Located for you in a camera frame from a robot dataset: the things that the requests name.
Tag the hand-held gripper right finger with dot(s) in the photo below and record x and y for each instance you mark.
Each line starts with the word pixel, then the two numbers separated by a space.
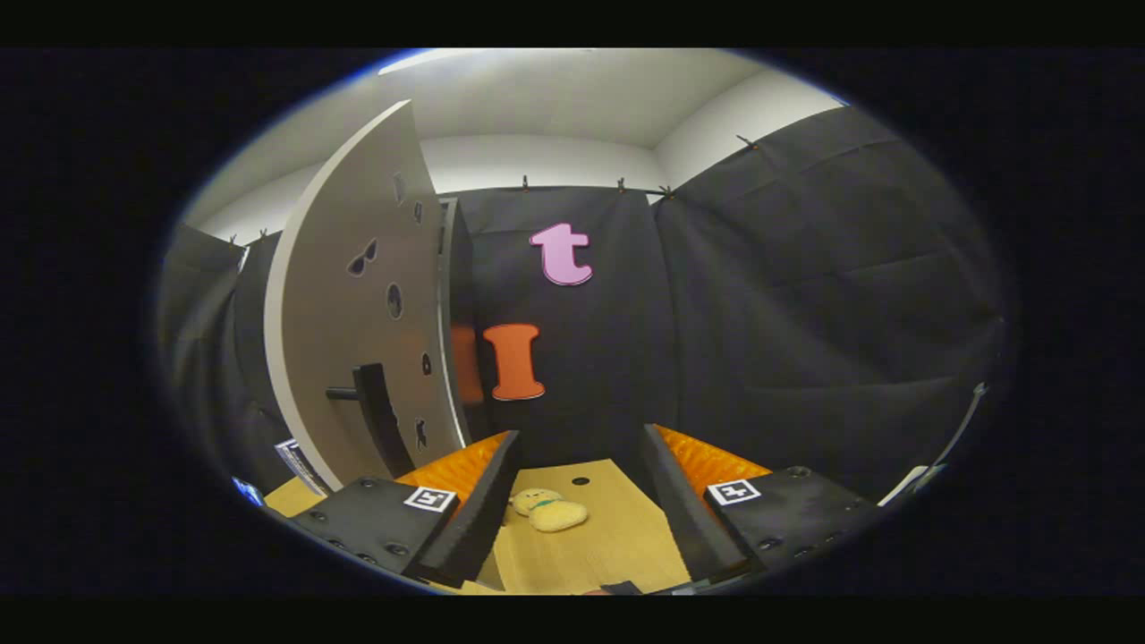
pixel 684 510

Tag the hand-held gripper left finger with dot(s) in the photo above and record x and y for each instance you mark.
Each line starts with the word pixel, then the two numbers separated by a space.
pixel 474 519

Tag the light grey cabinet door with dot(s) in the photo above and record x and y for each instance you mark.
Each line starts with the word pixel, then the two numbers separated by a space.
pixel 331 340

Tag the yellow plush toy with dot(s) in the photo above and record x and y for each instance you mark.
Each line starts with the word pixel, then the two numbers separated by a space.
pixel 553 513

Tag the blue and white books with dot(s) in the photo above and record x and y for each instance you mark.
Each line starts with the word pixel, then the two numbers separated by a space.
pixel 300 465

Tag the small blue object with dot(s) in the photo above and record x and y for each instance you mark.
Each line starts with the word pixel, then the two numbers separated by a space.
pixel 248 491

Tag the black backdrop cloth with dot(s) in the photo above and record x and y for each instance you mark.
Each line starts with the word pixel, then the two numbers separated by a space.
pixel 805 313

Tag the grey cabinet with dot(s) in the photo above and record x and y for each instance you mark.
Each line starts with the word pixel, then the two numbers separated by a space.
pixel 453 268

